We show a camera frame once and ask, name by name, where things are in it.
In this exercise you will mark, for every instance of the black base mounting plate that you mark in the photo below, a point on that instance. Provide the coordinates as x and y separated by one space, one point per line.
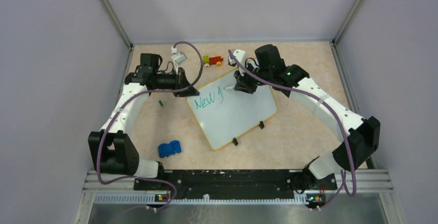
237 184

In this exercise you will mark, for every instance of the yellow-framed whiteboard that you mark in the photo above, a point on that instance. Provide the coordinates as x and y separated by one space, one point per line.
227 114

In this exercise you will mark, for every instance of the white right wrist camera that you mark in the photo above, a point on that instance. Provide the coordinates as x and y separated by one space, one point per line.
237 58

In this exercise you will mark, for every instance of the red toy train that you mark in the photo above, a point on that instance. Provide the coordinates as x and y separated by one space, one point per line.
216 60

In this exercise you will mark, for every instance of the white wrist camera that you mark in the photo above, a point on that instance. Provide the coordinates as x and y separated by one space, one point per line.
237 58
177 58

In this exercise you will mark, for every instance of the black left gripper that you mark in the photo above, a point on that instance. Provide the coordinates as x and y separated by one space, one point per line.
181 80

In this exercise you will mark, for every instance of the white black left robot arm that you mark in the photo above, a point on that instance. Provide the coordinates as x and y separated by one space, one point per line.
111 148

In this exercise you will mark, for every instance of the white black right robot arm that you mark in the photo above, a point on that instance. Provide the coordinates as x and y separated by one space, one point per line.
359 136

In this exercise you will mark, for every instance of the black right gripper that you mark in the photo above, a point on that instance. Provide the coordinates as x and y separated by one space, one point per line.
243 84

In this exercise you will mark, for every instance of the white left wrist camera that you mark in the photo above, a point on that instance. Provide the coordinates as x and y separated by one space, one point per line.
177 58

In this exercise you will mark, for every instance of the blue toy car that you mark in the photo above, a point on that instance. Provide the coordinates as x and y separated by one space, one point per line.
168 149

